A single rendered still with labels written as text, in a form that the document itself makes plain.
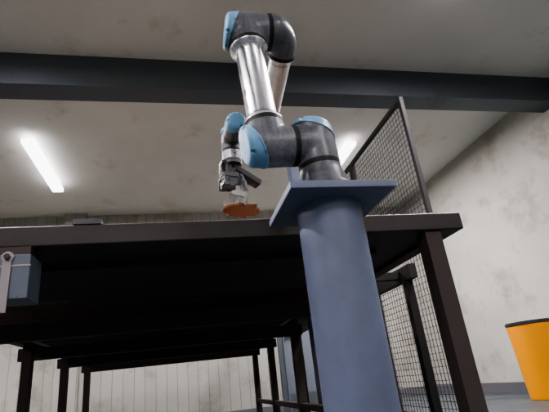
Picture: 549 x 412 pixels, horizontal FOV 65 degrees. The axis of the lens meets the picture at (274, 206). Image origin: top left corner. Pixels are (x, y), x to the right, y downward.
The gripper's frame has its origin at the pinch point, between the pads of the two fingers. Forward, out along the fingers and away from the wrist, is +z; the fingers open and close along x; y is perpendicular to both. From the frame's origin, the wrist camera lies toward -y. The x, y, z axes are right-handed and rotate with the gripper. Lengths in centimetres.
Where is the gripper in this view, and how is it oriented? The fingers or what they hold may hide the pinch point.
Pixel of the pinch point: (241, 209)
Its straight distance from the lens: 164.0
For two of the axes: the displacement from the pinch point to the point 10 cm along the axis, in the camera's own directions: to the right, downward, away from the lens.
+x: 4.3, -3.9, -8.2
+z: 1.1, 9.2, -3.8
